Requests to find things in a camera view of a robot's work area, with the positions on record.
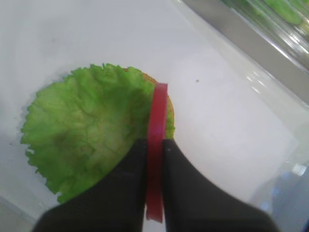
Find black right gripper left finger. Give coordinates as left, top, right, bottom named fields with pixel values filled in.
left=34, top=140, right=147, bottom=232

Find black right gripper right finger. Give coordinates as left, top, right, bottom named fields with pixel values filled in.
left=162, top=139, right=279, bottom=232

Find red tomato slice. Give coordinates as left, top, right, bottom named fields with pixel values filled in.
left=146, top=83, right=168, bottom=223

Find clear lettuce cheese container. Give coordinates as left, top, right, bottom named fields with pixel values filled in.
left=184, top=0, right=309, bottom=72

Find green lettuce leaf on tray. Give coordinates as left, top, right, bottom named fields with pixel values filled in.
left=21, top=63, right=176, bottom=204

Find bottom bun under lettuce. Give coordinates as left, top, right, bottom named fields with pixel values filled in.
left=123, top=68, right=175, bottom=136

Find white parchment paper sheet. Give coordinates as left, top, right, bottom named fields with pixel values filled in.
left=0, top=0, right=300, bottom=218

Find green lettuce in container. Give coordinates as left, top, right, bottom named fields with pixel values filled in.
left=223, top=0, right=309, bottom=26

